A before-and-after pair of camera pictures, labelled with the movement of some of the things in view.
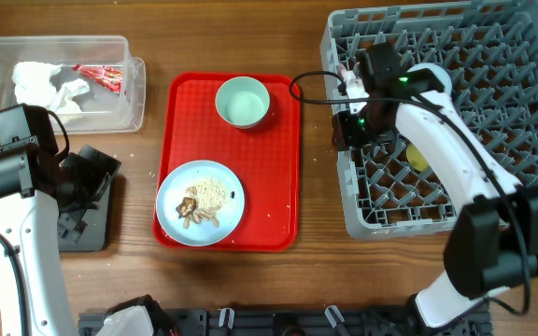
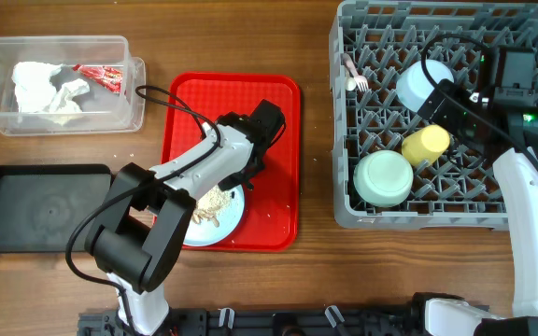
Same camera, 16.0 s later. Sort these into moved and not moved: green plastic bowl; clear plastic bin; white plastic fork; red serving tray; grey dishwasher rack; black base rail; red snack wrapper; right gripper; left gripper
Moved: white plastic fork; left gripper; right gripper; green plastic bowl
Not moved: clear plastic bin; red snack wrapper; black base rail; grey dishwasher rack; red serving tray
